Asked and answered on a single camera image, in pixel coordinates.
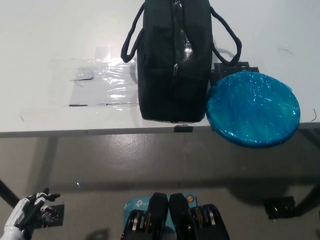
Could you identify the black fabric handbag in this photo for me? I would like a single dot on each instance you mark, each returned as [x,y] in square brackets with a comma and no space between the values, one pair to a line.
[160,75]

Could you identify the small black tape strip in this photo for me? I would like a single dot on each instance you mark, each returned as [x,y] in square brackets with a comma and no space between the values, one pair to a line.
[183,128]

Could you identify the teal tp-link box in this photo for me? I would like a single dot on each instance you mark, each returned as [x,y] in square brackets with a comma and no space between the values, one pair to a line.
[135,203]

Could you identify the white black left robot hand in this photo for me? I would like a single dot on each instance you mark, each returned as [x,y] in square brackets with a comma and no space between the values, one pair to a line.
[20,215]

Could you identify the black tape marker patch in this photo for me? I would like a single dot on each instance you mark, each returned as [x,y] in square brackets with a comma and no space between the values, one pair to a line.
[225,68]

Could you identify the blue plate stack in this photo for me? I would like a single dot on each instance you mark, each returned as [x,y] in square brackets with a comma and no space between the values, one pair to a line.
[252,110]

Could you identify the black table foot bracket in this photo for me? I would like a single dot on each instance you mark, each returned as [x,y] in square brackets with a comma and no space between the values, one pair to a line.
[280,207]

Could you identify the clear plastic tape sheet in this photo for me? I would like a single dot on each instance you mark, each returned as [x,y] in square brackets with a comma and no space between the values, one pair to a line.
[112,82]

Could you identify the black table leg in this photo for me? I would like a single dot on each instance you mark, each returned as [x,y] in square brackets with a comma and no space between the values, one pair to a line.
[7,191]
[312,197]

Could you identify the small clear tape patch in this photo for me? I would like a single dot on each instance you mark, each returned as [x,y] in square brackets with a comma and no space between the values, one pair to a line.
[103,52]

